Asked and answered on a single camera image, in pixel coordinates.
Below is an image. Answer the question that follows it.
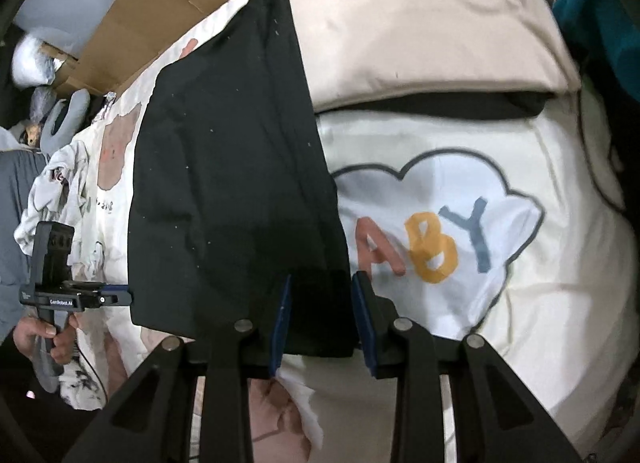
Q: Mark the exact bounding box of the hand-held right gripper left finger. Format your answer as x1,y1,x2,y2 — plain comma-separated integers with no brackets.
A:
62,273,293,463

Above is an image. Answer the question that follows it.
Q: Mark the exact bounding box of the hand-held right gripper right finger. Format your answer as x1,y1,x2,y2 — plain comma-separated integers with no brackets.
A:
351,270,583,463

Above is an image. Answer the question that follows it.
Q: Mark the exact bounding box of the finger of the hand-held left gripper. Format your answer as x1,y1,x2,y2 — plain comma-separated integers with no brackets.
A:
102,283,134,307

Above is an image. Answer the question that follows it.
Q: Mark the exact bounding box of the black cartoon print t-shirt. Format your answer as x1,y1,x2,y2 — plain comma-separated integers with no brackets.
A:
127,0,358,359

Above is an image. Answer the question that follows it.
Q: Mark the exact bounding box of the person's left forearm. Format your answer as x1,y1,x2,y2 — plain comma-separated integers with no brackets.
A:
0,338,38,396

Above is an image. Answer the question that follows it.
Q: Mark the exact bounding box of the person's left hand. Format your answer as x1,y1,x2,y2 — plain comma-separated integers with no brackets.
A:
12,313,81,366

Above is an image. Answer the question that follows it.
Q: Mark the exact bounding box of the white hoodie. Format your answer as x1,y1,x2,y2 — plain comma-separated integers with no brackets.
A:
14,136,108,284

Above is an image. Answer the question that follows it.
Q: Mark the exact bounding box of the white spotted fleece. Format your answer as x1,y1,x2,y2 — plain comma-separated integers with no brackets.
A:
60,358,108,411

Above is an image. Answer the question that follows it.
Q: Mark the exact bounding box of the grey neck pillow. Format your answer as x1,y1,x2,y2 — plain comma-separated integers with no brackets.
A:
40,90,91,154

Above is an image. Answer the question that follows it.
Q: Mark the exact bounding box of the clear plastic bag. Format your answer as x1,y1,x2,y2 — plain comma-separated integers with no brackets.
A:
30,86,56,121

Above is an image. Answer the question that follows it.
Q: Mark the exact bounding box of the cream bear print bed sheet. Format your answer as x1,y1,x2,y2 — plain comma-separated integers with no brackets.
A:
50,0,636,463

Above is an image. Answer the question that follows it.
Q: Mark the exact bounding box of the cardboard box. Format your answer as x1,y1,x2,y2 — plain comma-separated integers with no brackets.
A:
40,40,81,89

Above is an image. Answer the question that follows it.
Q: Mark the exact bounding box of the white pillow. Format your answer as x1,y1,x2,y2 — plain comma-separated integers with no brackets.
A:
11,36,66,89

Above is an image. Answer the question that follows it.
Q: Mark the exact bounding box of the dark cloth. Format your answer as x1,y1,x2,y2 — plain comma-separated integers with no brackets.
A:
312,88,548,121

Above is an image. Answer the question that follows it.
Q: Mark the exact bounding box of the flattened cardboard sheet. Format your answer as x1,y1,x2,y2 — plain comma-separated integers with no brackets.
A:
55,0,296,96

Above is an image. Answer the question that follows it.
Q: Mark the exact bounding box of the teal printed blanket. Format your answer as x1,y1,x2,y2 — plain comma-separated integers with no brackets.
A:
552,0,640,94

